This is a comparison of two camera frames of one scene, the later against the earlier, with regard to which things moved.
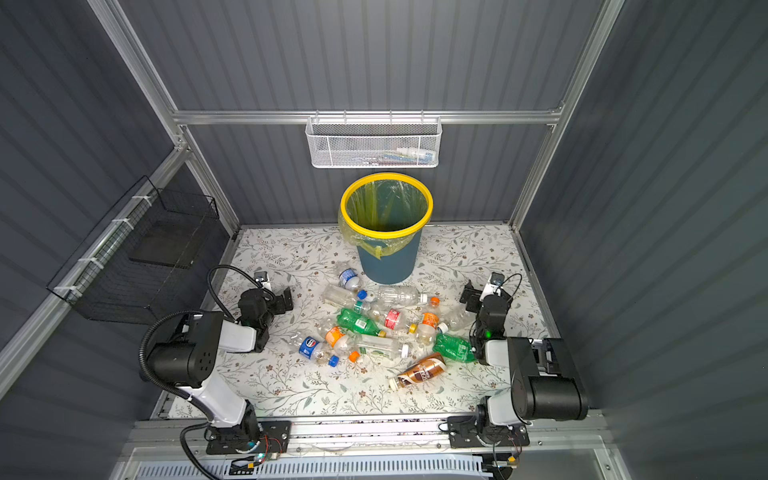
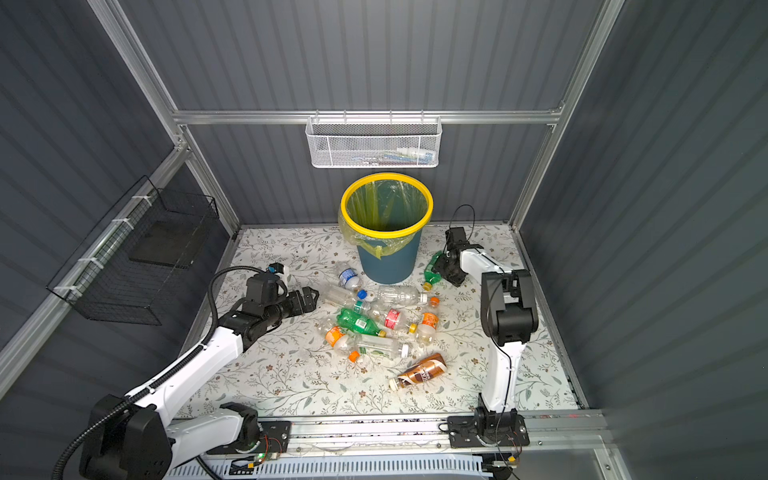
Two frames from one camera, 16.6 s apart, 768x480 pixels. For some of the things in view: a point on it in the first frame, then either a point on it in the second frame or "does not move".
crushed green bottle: x=453 y=348 → x=430 y=276
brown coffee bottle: x=422 y=370 does not move
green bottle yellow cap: x=359 y=322 does not move
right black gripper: x=476 y=295 → x=440 y=267
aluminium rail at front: x=572 y=434 does not move
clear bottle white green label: x=382 y=347 does not move
